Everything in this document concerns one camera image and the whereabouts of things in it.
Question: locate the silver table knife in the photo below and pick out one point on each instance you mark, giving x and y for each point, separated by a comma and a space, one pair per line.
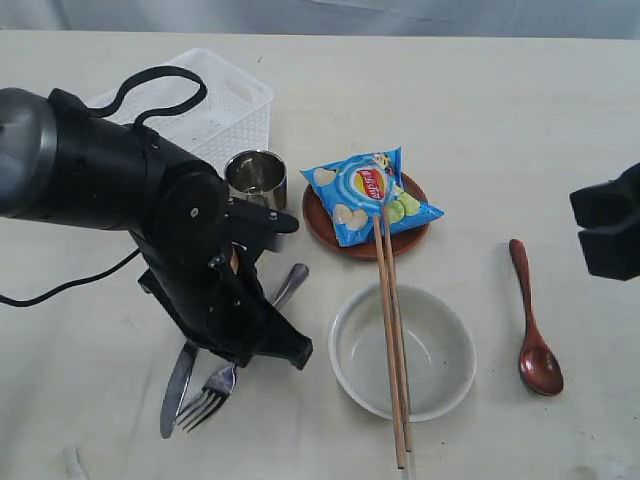
176, 388

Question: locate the blue chips bag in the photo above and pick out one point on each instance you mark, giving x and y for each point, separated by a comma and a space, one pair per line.
390, 163

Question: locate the brown round plate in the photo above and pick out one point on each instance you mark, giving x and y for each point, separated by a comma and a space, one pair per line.
320, 225

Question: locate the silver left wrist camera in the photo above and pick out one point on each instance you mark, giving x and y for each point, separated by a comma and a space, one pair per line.
257, 228

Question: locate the light wooden chopstick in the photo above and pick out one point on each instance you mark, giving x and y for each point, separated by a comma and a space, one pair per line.
398, 428

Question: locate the white ceramic bowl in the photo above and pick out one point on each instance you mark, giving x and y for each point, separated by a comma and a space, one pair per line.
440, 353

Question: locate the stainless steel cup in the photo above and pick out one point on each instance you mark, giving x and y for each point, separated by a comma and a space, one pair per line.
258, 176

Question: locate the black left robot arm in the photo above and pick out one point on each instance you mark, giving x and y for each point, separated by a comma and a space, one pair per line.
65, 163

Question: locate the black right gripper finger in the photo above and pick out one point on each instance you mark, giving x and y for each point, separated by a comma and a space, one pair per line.
612, 252
609, 207

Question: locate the dark red wooden spoon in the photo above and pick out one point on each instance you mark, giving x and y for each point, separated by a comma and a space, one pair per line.
538, 366

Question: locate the white perforated plastic basket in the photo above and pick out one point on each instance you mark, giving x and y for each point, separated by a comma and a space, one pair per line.
234, 116

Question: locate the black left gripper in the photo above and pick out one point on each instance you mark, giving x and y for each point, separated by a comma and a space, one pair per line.
223, 311

